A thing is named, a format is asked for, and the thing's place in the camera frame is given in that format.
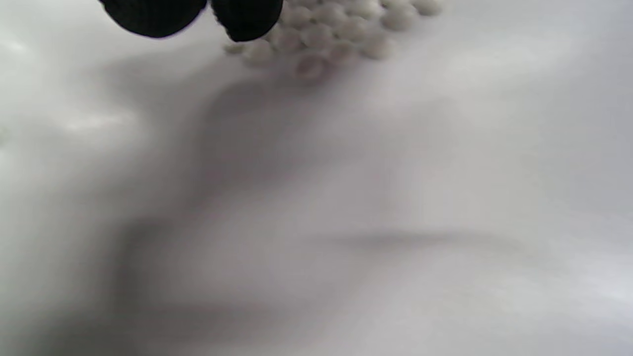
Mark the sorted white go stones group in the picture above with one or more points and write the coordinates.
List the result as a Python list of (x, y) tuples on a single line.
[(336, 29)]

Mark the person's right hand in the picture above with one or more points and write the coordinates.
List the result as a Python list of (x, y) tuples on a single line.
[(237, 17)]

